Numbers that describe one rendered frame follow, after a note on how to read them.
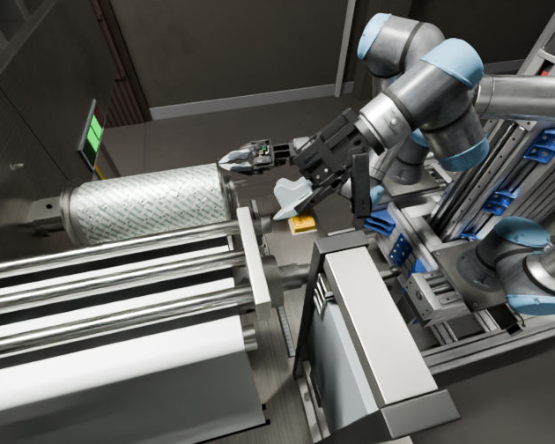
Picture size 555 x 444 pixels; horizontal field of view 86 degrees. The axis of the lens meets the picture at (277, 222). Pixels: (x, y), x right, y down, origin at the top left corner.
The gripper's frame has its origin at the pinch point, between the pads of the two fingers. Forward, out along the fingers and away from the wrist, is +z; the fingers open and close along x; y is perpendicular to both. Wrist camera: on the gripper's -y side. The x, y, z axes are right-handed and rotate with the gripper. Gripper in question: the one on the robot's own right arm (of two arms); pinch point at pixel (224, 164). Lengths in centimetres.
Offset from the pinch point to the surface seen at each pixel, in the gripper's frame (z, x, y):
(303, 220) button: -21.7, 19.9, -10.4
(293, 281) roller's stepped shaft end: -11, 24, 50
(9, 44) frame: 32.6, -22.1, 27.6
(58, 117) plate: 33.1, -12.4, 16.1
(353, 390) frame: -15, 32, 60
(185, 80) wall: 45, -119, -204
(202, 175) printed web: 0.8, 7.2, 31.9
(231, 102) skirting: 7, -102, -227
